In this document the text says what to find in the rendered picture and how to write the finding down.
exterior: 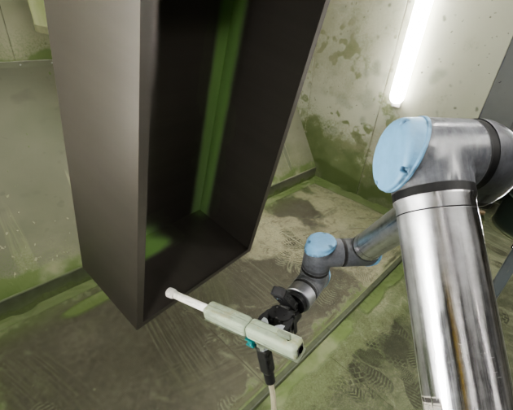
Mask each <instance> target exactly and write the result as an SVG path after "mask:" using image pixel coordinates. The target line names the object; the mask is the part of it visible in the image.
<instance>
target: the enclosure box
mask: <svg viewBox="0 0 513 410"><path fill-rule="evenodd" d="M329 3H330V0H44V5H45V11H46V21H47V27H48V33H49V38H50V49H51V55H52V61H53V66H54V72H55V83H56V89H57V94H58V100H59V110H60V116H61V122H62V128H63V134H64V145H65V150H66V156H67V161H68V172H69V178H70V184H71V190H72V200H73V206H74V211H75V217H76V223H77V234H78V239H79V245H80V251H81V262H82V267H83V268H84V269H85V270H86V271H87V273H88V274H89V275H90V276H91V277H92V279H93V280H94V281H95V282H96V283H97V285H98V286H99V287H100V288H101V289H102V291H103V292H104V293H105V294H106V295H107V297H108V298H109V299H110V300H111V301H112V302H113V303H114V304H115V305H116V307H117V308H118V309H119V310H120V311H121V313H122V314H123V315H124V316H125V317H126V319H127V320H128V321H129V322H130V323H131V325H132V326H133V327H134V328H135V329H136V330H138V329H140V328H141V327H143V326H144V325H145V324H146V323H148V322H149V321H151V320H153V319H154V318H155V317H157V316H158V315H159V314H161V313H162V312H164V311H165V310H167V309H168V308H170V307H171V306H173V305H174V304H175V303H176V302H178V300H176V299H170V298H168V297H166V295H165V292H166V290H167V289H168V288H169V287H172V288H174V289H175V290H177V292H180V293H182V294H185V295H188V294H189V293H190V292H192V291H193V290H195V289H197V288H198V287H199V286H201V285H203V284H204V283H205V282H206V281H208V280H209V279H211V278H212V277H214V276H215V275H217V274H218V273H219V272H220V271H222V270H223V269H225V268H227V267H228V266H229V265H231V264H233V263H234V262H235V261H236V260H238V259H239V258H241V257H242V256H243V255H245V254H247V253H248V252H249V251H250V250H251V248H252V243H253V240H254V237H255V235H256V232H257V228H258V225H259V222H260V219H261V215H262V212H263V210H264V207H265V202H266V199H267V197H268V194H269V192H270V187H271V184H272V181H273V179H274V174H275V172H276V169H277V167H278V162H279V159H280V156H281V154H282V151H283V147H284V143H285V141H286V138H287V134H288V131H289V129H290V125H291V122H292V118H293V116H294V113H295V110H296V105H297V103H298V100H299V97H300V93H301V90H302V88H303V84H304V82H305V78H306V75H307V72H308V70H309V65H310V62H311V59H312V57H313V54H314V50H315V46H316V44H317V41H318V37H319V34H320V32H321V29H322V24H323V21H324V19H325V16H326V13H327V8H328V6H329Z"/></svg>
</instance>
